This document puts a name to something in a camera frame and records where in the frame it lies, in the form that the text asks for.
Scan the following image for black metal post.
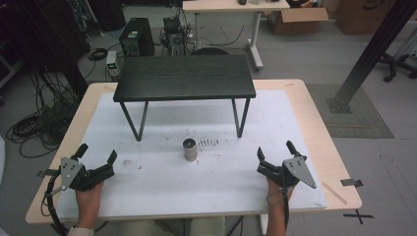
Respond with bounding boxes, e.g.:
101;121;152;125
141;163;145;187
326;0;417;115

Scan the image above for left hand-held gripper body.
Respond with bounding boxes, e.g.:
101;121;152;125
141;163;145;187
60;157;116;193

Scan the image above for open cardboard box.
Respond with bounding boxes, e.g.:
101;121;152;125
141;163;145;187
266;6;329;36

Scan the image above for coiled black cable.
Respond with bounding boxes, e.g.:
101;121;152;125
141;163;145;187
87;47;109;62

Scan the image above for black tape strip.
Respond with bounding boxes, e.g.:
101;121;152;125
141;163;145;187
35;168;61;179
339;178;365;189

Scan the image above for black computer tower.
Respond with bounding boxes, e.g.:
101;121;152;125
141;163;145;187
118;17;156;58

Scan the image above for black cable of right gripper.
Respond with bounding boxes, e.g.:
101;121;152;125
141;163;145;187
266;186;294;231

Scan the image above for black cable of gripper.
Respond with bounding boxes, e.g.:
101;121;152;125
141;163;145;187
41;169;71;236
266;186;294;231

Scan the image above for light wooden desk white legs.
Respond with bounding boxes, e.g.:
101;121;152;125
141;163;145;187
181;0;291;71

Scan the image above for black office chair base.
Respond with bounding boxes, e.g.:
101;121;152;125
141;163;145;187
376;51;417;84

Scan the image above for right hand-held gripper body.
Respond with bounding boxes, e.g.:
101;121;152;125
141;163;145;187
256;155;318;190

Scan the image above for large closed cardboard box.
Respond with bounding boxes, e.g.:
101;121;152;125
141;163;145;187
333;0;396;36

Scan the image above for silver metal can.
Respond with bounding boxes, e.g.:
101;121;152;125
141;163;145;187
182;138;199;162

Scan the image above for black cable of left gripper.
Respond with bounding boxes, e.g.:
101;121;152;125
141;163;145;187
41;169;71;236

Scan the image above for tangle of black floor cables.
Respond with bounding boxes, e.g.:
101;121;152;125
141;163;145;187
5;70;82;160

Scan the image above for person's left hand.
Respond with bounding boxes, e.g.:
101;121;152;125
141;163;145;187
75;181;105;213

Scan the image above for small grey power supply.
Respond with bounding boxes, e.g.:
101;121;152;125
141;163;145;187
105;50;120;79

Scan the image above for black round chair seat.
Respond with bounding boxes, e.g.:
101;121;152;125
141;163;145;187
191;46;231;56

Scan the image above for grey floor carpet tile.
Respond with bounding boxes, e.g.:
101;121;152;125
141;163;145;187
305;83;395;140

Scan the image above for person's legs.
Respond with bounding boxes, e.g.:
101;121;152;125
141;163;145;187
118;215;228;236

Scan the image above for person's right hand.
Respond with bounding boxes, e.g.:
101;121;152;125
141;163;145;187
266;178;295;207

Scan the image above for black tape cross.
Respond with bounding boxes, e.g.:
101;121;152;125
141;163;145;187
342;208;376;226

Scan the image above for small black table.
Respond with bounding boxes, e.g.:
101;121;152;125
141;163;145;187
112;53;258;143

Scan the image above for black electronic device with wires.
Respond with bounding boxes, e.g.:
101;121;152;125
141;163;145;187
159;15;187;56

